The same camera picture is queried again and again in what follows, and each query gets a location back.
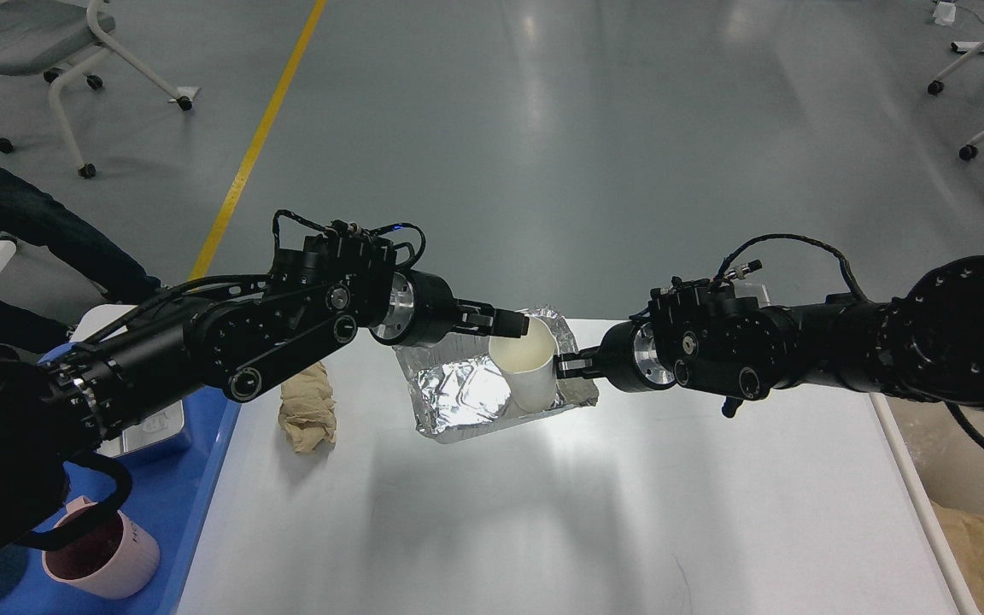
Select right black cylindrical gripper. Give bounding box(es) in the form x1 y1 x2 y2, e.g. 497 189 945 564
557 320 677 393

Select left black cylindrical gripper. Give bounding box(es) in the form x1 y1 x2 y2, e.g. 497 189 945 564
371 270 530 348

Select cream white cup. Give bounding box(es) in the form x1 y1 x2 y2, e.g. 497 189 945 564
489 316 558 413

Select aluminium foil tray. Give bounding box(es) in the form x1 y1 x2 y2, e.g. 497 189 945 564
394 332 599 444

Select beige cloth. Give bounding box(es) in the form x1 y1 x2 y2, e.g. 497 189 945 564
278 362 338 454

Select rectangular steel container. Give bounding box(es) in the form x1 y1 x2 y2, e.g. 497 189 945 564
97 401 191 468

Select pink plastic mug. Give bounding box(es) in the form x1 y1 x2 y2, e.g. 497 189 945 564
40 511 161 600

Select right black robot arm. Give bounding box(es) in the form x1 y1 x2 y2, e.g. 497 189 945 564
553 237 984 448

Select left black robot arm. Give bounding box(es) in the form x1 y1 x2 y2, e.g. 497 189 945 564
0 210 530 550

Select right floor socket plate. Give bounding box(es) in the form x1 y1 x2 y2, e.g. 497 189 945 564
734 280 772 308

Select blue plastic tray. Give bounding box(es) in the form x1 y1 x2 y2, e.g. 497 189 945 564
0 343 241 614

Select beige plastic bin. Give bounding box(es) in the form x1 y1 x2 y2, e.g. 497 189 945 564
870 394 984 614

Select white floor power adapter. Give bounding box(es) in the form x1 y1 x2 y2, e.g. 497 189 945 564
932 1 957 27

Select seated person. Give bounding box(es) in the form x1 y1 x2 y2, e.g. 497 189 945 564
0 167 165 354

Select grey office chair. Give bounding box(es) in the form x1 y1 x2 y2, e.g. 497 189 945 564
0 1 194 179

